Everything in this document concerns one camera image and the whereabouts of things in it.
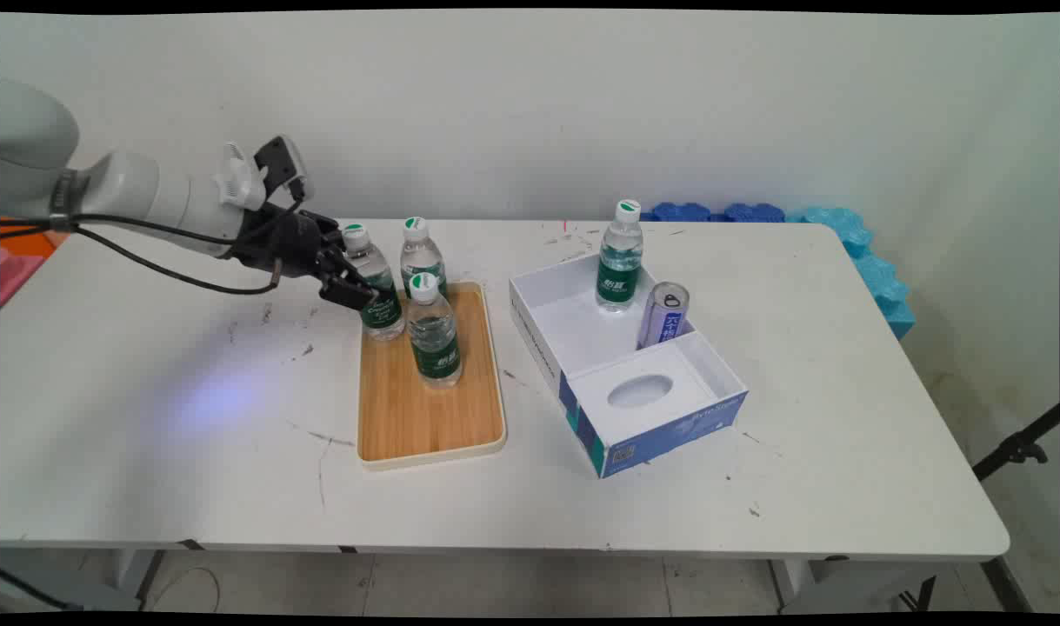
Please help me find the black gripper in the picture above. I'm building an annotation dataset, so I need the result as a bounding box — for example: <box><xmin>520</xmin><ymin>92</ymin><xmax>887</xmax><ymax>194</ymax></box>
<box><xmin>231</xmin><ymin>203</ymin><xmax>383</xmax><ymax>311</ymax></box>

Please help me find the water bottle text label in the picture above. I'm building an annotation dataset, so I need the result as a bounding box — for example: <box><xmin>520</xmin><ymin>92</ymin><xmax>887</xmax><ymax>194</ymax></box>
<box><xmin>342</xmin><ymin>223</ymin><xmax>406</xmax><ymax>342</ymax></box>

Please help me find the water bottle green label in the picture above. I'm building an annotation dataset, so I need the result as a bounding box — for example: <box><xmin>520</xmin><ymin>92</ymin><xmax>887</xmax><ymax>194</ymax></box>
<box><xmin>406</xmin><ymin>272</ymin><xmax>463</xmax><ymax>388</ymax></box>
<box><xmin>399</xmin><ymin>216</ymin><xmax>449</xmax><ymax>301</ymax></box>
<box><xmin>595</xmin><ymin>199</ymin><xmax>645</xmax><ymax>312</ymax></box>

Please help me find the wooden tray cream rim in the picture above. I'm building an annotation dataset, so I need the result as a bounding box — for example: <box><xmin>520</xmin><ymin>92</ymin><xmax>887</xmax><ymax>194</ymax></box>
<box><xmin>357</xmin><ymin>280</ymin><xmax>508</xmax><ymax>471</ymax></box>

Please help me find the orange foam mat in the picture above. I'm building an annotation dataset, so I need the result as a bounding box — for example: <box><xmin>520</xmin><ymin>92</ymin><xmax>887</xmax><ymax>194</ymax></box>
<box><xmin>0</xmin><ymin>217</ymin><xmax>71</xmax><ymax>251</ymax></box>

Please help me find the white blue cardboard box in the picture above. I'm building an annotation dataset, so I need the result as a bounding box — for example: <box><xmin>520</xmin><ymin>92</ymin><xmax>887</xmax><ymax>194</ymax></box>
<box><xmin>509</xmin><ymin>244</ymin><xmax>750</xmax><ymax>480</ymax></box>

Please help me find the silver blue drink can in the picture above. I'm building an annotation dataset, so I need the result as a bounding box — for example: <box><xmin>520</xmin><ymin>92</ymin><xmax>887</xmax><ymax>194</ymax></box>
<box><xmin>637</xmin><ymin>281</ymin><xmax>691</xmax><ymax>350</ymax></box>

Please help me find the pink foam mat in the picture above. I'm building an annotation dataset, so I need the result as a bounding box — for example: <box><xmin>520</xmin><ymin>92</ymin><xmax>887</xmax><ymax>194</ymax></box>
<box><xmin>0</xmin><ymin>246</ymin><xmax>50</xmax><ymax>307</ymax></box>

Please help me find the white table leg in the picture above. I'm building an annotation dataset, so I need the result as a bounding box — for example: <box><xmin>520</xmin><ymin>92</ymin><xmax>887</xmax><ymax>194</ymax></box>
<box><xmin>103</xmin><ymin>549</ymin><xmax>167</xmax><ymax>603</ymax></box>

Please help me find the light blue foam mat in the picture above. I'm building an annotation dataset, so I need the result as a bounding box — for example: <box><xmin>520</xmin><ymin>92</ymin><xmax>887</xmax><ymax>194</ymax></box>
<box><xmin>786</xmin><ymin>205</ymin><xmax>917</xmax><ymax>340</ymax></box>

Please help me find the black tripod leg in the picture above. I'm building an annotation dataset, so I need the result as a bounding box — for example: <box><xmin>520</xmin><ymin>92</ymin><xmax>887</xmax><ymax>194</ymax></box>
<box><xmin>971</xmin><ymin>403</ymin><xmax>1060</xmax><ymax>482</ymax></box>

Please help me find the black stand leg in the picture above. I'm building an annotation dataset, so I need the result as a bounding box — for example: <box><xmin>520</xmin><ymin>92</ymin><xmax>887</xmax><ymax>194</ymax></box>
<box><xmin>982</xmin><ymin>556</ymin><xmax>1037</xmax><ymax>615</ymax></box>

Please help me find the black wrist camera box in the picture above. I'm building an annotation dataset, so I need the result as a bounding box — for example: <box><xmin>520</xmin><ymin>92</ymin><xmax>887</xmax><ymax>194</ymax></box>
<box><xmin>253</xmin><ymin>135</ymin><xmax>313</xmax><ymax>206</ymax></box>

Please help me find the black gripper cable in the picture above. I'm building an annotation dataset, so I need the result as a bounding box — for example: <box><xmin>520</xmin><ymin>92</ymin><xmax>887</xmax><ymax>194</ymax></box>
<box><xmin>0</xmin><ymin>224</ymin><xmax>285</xmax><ymax>296</ymax></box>

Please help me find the black camera cable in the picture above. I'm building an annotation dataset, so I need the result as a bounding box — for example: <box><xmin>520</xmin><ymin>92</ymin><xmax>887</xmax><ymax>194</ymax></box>
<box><xmin>0</xmin><ymin>178</ymin><xmax>309</xmax><ymax>246</ymax></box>

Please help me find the thin grey cable loop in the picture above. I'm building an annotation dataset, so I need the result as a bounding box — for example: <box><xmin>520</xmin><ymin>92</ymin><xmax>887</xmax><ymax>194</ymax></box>
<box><xmin>147</xmin><ymin>567</ymin><xmax>223</xmax><ymax>613</ymax></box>

